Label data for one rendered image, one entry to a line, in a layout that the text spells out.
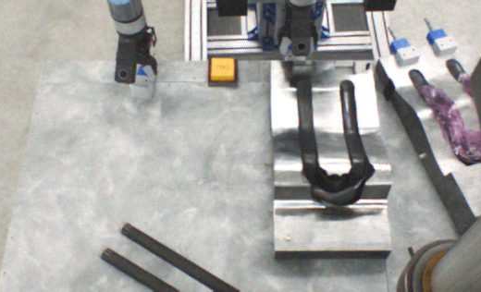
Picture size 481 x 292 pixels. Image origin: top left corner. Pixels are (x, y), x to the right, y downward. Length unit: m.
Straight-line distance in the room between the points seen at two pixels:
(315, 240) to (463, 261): 0.84
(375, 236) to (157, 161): 0.56
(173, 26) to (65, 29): 0.50
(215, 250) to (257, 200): 0.16
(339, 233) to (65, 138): 0.73
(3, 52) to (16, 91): 0.24
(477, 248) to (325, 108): 1.01
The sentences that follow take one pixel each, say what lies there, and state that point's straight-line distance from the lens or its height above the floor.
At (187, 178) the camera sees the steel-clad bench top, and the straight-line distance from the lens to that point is 1.46.
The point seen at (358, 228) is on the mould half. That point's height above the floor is 0.86.
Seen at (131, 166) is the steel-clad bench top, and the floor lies 0.80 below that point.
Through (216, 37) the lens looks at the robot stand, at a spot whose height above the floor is 0.23.
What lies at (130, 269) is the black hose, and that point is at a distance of 1.34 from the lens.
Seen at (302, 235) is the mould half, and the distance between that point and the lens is 1.33.
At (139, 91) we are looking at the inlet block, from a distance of 1.57.
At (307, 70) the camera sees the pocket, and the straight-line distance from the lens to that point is 1.55.
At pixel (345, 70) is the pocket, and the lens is 1.56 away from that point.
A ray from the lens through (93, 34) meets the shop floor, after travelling 2.83.
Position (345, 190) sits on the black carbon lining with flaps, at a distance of 1.37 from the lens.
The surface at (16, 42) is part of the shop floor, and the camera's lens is 2.91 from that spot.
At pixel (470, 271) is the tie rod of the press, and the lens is 0.52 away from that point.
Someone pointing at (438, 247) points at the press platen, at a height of 1.54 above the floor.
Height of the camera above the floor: 2.10
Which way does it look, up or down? 61 degrees down
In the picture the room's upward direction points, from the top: straight up
